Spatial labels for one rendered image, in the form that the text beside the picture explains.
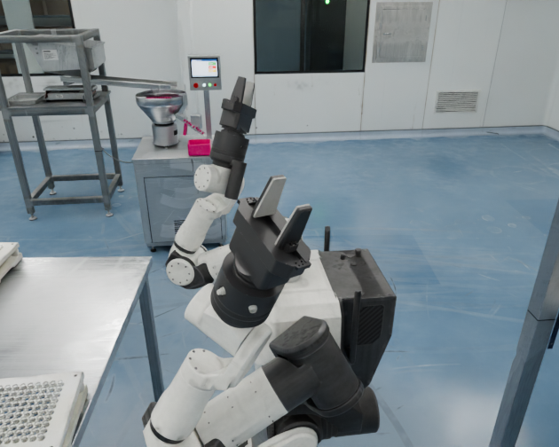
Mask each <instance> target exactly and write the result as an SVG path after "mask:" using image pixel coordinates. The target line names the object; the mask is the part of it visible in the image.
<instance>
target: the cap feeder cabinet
mask: <svg viewBox="0 0 559 447"><path fill-rule="evenodd" d="M192 139H207V135H206V136H203V135H186V136H178V140H180V141H181V142H178V143H177V144H175V145H169V146H168V149H165V146H159V145H155V144H153V143H152V142H153V141H154V138H153V137H143V138H142V140H141V142H140V144H139V146H138V149H137V150H136V152H135V154H134V156H133V158H132V160H133V164H134V170H135V177H136V183H137V189H138V202H139V208H140V215H141V221H142V227H143V233H144V240H145V244H147V246H148V247H152V249H151V252H155V251H156V249H155V248H154V247H156V246H172V245H173V244H174V240H175V236H176V234H177V232H178V230H179V228H180V226H181V225H182V224H183V222H184V221H185V219H186V218H187V216H188V215H189V213H190V211H191V209H192V207H193V205H194V203H195V201H196V200H197V199H204V198H207V197H208V196H209V195H211V194H213V192H203V191H199V190H198V189H197V188H196V186H195V184H194V175H195V172H196V170H197V169H198V167H199V166H201V165H211V164H212V162H213V160H211V158H210V156H209V155H202V156H189V155H188V146H187V144H188V140H192ZM226 240H227V222H226V214H225V215H221V217H218V218H216V219H214V221H213V223H212V224H211V225H210V227H209V229H208V231H207V233H206V236H205V239H204V240H203V242H202V244H206V243H220V245H219V246H218V247H221V246H223V245H222V243H223V242H226Z"/></svg>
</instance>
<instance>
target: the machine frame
mask: <svg viewBox="0 0 559 447"><path fill-rule="evenodd" d="M558 310H559V200H558V202H557V206H556V209H555V214H554V218H553V221H552V224H551V227H550V231H549V234H548V237H547V243H546V246H545V249H544V253H543V256H542V259H541V262H540V266H539V271H538V275H537V277H536V281H535V284H534V288H533V290H532V294H531V299H530V302H529V306H528V310H527V312H526V316H525V319H524V324H523V328H522V331H521V334H520V337H519V341H518V344H517V347H516V356H515V358H514V360H513V363H512V365H511V369H510V372H509V376H508V381H507V385H506V387H505V391H504V394H503V397H502V400H501V404H500V409H499V412H498V416H497V419H496V422H495V426H494V429H493V432H492V438H491V441H490V444H489V447H515V446H516V441H517V438H518V436H519V432H520V429H521V426H522V424H523V421H524V415H525V413H526V410H527V407H528V404H529V402H530V399H531V393H532V391H533V388H534V385H535V382H536V379H537V376H538V373H539V369H540V366H541V363H542V360H543V357H544V354H545V351H546V348H547V344H548V340H549V337H550V334H551V332H552V329H553V326H554V323H555V318H556V315H557V312H558Z"/></svg>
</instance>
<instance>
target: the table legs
mask: <svg viewBox="0 0 559 447"><path fill-rule="evenodd" d="M138 299H139V305H140V310H141V317H142V322H143V327H144V333H145V339H146V349H147V355H148V361H149V366H150V373H151V378H152V383H153V390H154V400H155V402H158V401H159V399H160V397H161V395H162V393H163V392H164V385H163V378H162V372H161V360H160V354H159V348H158V341H157V335H156V329H155V323H154V311H153V305H152V298H151V293H150V286H149V280H148V276H147V279H146V282H145V284H144V287H143V289H142V292H141V294H140V296H139V298H138Z"/></svg>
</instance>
